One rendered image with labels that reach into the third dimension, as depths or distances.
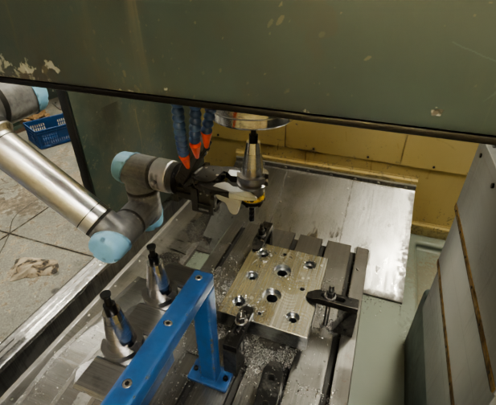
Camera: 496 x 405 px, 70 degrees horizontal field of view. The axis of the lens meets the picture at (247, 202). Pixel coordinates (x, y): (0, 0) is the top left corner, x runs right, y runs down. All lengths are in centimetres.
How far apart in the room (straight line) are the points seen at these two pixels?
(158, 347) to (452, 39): 52
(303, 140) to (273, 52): 149
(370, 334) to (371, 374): 15
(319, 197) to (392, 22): 150
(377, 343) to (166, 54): 124
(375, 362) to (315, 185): 84
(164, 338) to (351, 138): 133
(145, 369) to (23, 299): 213
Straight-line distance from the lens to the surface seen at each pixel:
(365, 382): 131
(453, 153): 175
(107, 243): 78
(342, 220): 167
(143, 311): 66
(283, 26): 27
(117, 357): 61
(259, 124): 58
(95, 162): 130
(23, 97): 95
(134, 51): 33
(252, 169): 68
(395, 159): 175
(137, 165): 83
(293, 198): 173
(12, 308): 265
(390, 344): 142
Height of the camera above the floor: 171
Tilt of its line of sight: 33 degrees down
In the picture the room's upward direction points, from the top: straight up
